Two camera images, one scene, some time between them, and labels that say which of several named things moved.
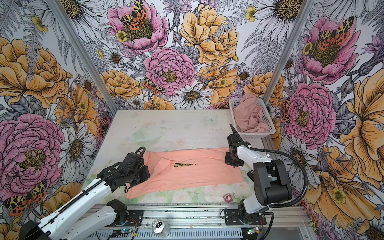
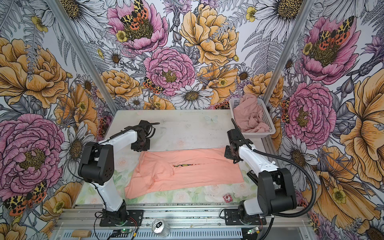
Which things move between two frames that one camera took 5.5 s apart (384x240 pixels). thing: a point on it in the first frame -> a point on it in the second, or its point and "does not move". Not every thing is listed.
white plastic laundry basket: x=233 y=102 does not move
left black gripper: x=145 y=175 -> x=146 y=148
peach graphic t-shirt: x=175 y=170 does not move
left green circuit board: x=125 y=230 does not move
